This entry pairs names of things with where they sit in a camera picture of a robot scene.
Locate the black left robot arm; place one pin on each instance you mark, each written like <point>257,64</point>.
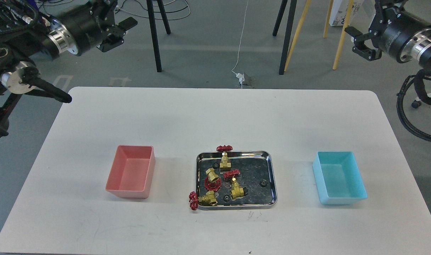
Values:
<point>26,31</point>

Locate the white power plug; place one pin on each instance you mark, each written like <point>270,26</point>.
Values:
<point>241,78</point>

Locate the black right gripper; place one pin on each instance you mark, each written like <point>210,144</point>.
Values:
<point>393,31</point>

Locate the white cardboard box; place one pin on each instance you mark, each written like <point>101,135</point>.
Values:
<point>339,11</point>

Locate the stainless steel tray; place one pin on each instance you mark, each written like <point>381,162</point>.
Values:
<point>254,166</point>

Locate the yellow wooden easel legs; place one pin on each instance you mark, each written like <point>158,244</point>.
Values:
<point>313,23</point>

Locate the brass valve centre of tray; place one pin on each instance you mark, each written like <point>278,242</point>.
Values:
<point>236,191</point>

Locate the brass valve with handle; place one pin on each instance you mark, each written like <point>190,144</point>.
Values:
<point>212,181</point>

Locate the brass valve of tray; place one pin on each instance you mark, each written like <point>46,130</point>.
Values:
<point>236,191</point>
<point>225,163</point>

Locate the black stand right legs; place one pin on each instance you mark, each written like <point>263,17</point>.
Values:
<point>288,31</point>

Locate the pink plastic box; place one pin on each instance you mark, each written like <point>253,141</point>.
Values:
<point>131,172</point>

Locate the blue plastic box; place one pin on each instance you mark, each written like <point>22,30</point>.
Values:
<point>338,179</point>

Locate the brass valve top of tray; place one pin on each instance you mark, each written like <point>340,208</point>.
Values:
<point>225,163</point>

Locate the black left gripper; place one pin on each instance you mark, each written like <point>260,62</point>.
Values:
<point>91,25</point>

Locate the brass valve on tray edge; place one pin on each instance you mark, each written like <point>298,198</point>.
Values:
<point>209,199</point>

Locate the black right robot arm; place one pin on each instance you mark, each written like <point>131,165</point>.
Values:
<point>396,32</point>

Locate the small black gear bottom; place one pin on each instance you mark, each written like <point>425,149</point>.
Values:
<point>226,198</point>

